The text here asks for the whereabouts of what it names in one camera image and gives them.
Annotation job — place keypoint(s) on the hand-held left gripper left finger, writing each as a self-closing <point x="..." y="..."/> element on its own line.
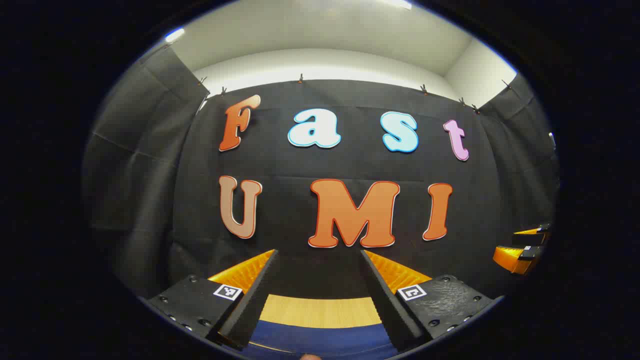
<point x="250" y="305"/>

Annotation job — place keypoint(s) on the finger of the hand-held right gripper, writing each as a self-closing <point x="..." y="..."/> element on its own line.
<point x="532" y="235"/>
<point x="515" y="259"/>

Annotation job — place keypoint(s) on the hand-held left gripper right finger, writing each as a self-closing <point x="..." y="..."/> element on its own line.
<point x="392" y="310"/>

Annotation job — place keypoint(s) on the blue jeans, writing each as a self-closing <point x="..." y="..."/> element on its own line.
<point x="320" y="341"/>

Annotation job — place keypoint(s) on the black backdrop cloth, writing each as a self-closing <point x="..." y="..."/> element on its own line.
<point x="350" y="165"/>

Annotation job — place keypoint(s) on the row of backdrop clips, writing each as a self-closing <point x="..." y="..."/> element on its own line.
<point x="300" y="79"/>

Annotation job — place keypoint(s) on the ceiling light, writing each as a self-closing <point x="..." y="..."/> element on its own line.
<point x="175" y="35"/>

